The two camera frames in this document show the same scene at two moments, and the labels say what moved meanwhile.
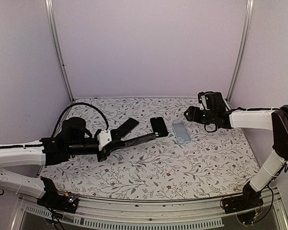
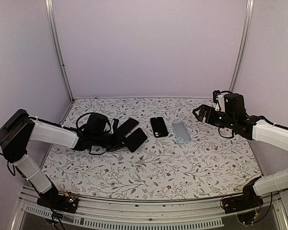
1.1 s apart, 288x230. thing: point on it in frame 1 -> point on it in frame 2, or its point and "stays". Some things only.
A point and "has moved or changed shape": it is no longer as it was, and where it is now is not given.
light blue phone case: x=181 y=132 stays
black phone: x=139 y=140 has moved or changed shape
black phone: x=127 y=126 stays
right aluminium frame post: x=249 y=12 stays
